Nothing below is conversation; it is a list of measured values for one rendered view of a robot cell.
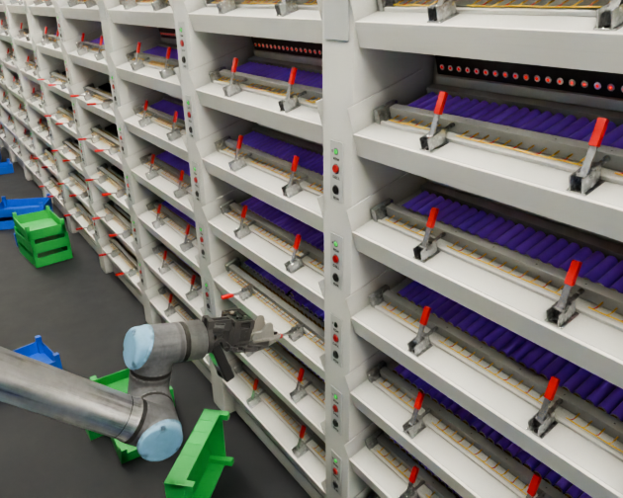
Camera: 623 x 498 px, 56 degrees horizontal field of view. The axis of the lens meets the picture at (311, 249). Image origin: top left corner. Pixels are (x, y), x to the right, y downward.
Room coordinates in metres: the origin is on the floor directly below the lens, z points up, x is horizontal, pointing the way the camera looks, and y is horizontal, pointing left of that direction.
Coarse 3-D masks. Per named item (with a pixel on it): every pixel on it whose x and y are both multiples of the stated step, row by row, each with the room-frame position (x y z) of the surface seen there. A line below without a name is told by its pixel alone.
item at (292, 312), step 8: (232, 264) 1.66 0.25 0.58; (232, 272) 1.64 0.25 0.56; (240, 272) 1.61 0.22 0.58; (240, 280) 1.58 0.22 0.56; (248, 280) 1.55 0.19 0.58; (256, 288) 1.51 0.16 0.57; (264, 288) 1.50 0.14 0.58; (256, 296) 1.49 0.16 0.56; (264, 296) 1.48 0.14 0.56; (272, 296) 1.45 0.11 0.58; (280, 304) 1.40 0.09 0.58; (288, 304) 1.39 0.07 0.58; (288, 312) 1.37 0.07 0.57; (296, 312) 1.35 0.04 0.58; (296, 320) 1.34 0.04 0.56; (304, 320) 1.31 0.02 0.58; (312, 328) 1.28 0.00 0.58; (320, 328) 1.27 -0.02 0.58; (320, 336) 1.24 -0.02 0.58
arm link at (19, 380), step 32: (0, 352) 0.86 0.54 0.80; (0, 384) 0.82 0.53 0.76; (32, 384) 0.84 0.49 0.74; (64, 384) 0.87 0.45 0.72; (96, 384) 0.92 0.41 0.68; (64, 416) 0.85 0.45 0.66; (96, 416) 0.87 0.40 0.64; (128, 416) 0.90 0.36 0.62; (160, 416) 0.93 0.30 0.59; (160, 448) 0.90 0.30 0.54
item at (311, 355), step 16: (224, 256) 1.67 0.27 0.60; (240, 256) 1.70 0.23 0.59; (224, 272) 1.67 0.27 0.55; (224, 288) 1.58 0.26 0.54; (240, 288) 1.56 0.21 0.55; (272, 288) 1.52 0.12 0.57; (240, 304) 1.51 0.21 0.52; (256, 304) 1.46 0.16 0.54; (272, 320) 1.38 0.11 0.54; (288, 320) 1.36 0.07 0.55; (320, 320) 1.33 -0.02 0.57; (288, 336) 1.30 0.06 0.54; (304, 336) 1.29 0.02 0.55; (304, 352) 1.23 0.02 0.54; (320, 352) 1.21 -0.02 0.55; (320, 368) 1.16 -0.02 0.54
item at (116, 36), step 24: (120, 24) 2.25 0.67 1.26; (120, 48) 2.24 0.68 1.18; (120, 96) 2.23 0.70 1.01; (120, 120) 2.26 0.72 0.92; (120, 144) 2.30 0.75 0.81; (144, 144) 2.27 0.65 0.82; (144, 192) 2.25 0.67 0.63; (144, 240) 2.24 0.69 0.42; (144, 264) 2.23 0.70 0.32; (144, 288) 2.26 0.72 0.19; (144, 312) 2.31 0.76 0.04
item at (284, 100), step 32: (224, 64) 1.70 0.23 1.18; (256, 64) 1.65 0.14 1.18; (288, 64) 1.54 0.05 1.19; (320, 64) 1.45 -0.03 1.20; (224, 96) 1.51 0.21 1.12; (256, 96) 1.44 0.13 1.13; (288, 96) 1.29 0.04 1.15; (320, 96) 1.27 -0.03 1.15; (288, 128) 1.27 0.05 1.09; (320, 128) 1.16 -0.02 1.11
